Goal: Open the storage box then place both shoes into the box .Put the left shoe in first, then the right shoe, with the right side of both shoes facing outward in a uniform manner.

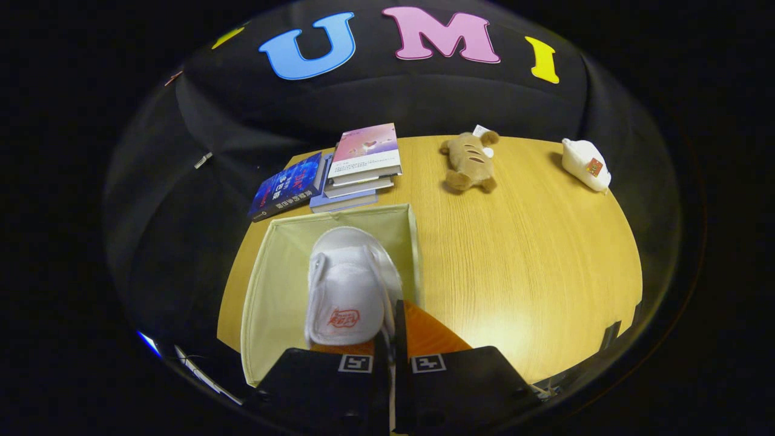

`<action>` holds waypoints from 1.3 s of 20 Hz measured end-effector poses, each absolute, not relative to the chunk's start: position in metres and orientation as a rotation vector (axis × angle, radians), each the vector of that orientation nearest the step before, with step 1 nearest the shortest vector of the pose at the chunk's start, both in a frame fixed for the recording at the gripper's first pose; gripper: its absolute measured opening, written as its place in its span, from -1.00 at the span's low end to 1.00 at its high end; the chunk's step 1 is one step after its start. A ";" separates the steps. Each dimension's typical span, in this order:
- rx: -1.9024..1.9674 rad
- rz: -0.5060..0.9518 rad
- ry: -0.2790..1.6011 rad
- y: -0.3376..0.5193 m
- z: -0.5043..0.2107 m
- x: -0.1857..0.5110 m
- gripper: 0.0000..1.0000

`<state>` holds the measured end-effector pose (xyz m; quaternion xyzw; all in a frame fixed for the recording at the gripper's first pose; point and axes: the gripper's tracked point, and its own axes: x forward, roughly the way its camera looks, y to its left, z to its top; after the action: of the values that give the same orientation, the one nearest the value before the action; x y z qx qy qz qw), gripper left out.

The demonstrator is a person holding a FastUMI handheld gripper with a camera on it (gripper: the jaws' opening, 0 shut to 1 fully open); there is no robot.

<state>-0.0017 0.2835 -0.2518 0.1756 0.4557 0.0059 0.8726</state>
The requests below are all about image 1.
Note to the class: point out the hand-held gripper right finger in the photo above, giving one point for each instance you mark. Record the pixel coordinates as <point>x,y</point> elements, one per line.
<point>401,387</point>

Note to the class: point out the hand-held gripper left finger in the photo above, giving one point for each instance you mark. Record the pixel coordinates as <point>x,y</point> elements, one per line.
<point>381,393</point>

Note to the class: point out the white striped canvas shoe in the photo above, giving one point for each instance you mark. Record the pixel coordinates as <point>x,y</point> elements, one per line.
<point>348,290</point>

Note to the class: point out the pale green fabric storage box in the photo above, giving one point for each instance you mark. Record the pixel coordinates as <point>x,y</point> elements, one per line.
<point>272,290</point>

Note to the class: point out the white edged keyboard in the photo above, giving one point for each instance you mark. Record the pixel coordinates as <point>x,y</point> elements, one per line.
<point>206,378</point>

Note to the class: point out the light blue book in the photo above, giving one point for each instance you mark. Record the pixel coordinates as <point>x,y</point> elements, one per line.
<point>339,204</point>

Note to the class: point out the white paged book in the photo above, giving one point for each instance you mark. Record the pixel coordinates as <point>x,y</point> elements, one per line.
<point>363,180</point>
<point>357,191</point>

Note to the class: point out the dark blue book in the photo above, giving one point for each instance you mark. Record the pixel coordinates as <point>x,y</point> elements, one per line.
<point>284,188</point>

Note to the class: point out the brown plush toy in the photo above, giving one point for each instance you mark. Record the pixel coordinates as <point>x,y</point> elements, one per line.
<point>469,160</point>

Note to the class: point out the computer monitor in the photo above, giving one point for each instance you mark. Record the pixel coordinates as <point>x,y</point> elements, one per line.
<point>148,344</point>

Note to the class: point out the pink cover book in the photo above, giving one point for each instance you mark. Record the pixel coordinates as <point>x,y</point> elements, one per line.
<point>366,145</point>

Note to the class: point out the black backdrop cloth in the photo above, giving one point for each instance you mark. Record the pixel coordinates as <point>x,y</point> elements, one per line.
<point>181,212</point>

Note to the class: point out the white plush pouch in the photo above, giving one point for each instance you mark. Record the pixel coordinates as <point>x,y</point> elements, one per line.
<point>581,160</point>

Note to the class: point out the silver clip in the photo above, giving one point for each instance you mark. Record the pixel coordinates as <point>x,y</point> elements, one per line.
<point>203,160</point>

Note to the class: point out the copper red clip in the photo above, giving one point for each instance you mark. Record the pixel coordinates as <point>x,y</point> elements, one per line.
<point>174,77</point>

